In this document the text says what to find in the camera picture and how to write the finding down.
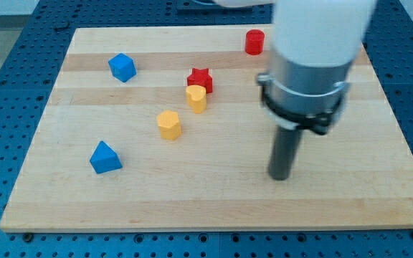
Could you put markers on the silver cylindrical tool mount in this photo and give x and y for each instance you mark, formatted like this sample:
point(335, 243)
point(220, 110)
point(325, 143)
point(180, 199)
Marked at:
point(304, 96)

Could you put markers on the blue triangle block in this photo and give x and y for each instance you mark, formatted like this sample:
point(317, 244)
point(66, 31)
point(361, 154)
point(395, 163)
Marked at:
point(104, 159)

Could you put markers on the red cylinder block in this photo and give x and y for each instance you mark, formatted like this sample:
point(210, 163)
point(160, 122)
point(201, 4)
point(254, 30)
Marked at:
point(254, 41)

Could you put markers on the blue cube block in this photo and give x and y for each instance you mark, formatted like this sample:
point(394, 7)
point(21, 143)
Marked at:
point(122, 67)

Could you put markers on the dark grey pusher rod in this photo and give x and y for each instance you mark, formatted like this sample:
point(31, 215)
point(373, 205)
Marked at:
point(283, 154)

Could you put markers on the yellow hexagon block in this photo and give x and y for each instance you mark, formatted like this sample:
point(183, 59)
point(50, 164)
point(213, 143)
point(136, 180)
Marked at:
point(169, 125)

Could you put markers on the light wooden board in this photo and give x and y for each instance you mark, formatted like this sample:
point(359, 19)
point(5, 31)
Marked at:
point(213, 177)

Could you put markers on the yellow heart block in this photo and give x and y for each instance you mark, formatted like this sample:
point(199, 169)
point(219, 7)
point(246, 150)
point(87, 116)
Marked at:
point(196, 97)

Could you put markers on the red star block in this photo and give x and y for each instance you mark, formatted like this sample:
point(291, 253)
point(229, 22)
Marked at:
point(202, 78)

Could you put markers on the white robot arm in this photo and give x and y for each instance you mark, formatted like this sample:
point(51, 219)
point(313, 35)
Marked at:
point(313, 45)

